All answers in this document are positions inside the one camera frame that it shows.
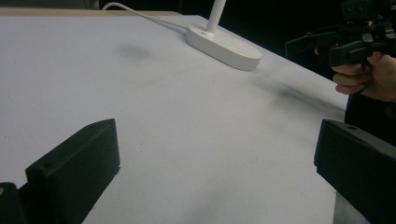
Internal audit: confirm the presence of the white desk lamp base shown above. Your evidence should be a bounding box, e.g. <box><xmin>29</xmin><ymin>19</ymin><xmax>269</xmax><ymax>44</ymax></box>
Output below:
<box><xmin>185</xmin><ymin>0</ymin><xmax>263</xmax><ymax>72</ymax></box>

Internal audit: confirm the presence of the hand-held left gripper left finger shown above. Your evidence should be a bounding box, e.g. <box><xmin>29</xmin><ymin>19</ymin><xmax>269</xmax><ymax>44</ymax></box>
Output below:
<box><xmin>19</xmin><ymin>118</ymin><xmax>121</xmax><ymax>224</ymax></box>

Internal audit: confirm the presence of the white lamp cable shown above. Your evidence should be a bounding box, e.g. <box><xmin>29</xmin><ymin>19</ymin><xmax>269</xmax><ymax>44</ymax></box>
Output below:
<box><xmin>101</xmin><ymin>2</ymin><xmax>189</xmax><ymax>34</ymax></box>

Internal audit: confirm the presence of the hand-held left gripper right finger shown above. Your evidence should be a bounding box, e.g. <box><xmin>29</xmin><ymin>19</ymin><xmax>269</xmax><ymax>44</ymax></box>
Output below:
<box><xmin>313</xmin><ymin>119</ymin><xmax>396</xmax><ymax>224</ymax></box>

